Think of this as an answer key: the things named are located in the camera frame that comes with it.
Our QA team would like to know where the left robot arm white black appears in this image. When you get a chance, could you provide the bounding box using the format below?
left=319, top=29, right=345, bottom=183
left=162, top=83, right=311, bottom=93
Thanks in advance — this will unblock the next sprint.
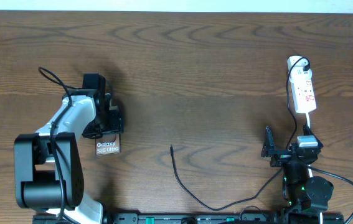
left=14, top=73, right=123, bottom=223

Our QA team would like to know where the white power strip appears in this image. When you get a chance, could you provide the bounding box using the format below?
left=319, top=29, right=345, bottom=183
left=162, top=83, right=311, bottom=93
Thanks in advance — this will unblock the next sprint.
left=287, top=55, right=317, bottom=114

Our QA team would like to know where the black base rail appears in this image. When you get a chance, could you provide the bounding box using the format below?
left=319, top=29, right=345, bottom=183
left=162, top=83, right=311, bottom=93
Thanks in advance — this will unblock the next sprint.
left=32, top=212, right=344, bottom=224

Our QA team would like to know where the Samsung Galaxy smartphone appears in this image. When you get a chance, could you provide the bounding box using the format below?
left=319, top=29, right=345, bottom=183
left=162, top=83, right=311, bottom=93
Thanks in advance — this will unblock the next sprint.
left=95, top=134, right=121, bottom=156

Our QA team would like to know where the white charger plug adapter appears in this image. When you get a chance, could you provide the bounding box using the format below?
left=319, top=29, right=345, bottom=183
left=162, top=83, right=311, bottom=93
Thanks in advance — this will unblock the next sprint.
left=303, top=60, right=311, bottom=72

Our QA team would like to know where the black charging cable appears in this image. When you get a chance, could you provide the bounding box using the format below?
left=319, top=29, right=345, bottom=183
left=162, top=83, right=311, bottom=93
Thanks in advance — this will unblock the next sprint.
left=169, top=57, right=311, bottom=212

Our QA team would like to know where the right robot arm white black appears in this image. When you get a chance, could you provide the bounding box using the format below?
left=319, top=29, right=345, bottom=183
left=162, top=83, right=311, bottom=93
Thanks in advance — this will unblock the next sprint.
left=261, top=125, right=334, bottom=223

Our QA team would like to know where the white power strip cord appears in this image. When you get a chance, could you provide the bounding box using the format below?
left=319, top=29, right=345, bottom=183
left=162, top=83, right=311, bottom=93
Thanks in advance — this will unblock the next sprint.
left=305, top=112, right=324, bottom=224

